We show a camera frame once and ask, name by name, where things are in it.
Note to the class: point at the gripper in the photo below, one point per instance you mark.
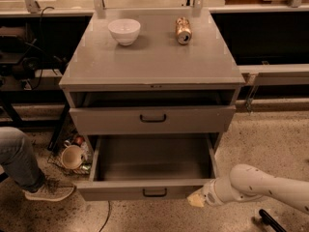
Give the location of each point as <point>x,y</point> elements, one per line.
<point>210,193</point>

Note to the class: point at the grey drawer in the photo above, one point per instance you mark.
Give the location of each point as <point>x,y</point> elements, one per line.
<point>99,113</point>
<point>124,165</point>

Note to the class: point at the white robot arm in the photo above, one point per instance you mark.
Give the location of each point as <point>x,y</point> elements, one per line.
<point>246,183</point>

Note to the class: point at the grey top drawer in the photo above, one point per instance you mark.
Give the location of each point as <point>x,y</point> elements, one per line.
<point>99,113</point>

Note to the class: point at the grey drawer cabinet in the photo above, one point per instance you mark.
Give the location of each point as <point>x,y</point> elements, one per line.
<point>155,62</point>

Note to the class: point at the black object bottom right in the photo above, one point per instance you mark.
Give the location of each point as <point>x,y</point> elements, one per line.
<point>267,219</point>

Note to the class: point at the white cup on floor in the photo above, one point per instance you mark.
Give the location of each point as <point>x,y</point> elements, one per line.
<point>72,156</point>

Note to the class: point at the beige sneaker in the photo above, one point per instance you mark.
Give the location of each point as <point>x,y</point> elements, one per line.
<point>52,190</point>

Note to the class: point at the golden soda can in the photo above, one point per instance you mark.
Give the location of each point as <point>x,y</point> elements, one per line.
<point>183,30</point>

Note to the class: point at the white ceramic bowl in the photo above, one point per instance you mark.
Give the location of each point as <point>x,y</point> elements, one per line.
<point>124,31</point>

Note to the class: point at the person leg in jeans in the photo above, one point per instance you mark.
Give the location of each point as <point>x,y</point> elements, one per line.
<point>18,160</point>

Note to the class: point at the dark machine on left shelf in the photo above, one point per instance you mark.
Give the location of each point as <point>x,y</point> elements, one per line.
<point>16,44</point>

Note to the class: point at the black middle drawer handle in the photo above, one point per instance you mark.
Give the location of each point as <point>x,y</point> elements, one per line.
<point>154,193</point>

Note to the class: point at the black drawer handle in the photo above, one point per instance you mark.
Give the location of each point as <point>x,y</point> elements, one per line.
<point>153,119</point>
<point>154,193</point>

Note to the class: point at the black top drawer handle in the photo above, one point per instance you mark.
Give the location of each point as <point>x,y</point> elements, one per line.
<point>153,119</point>

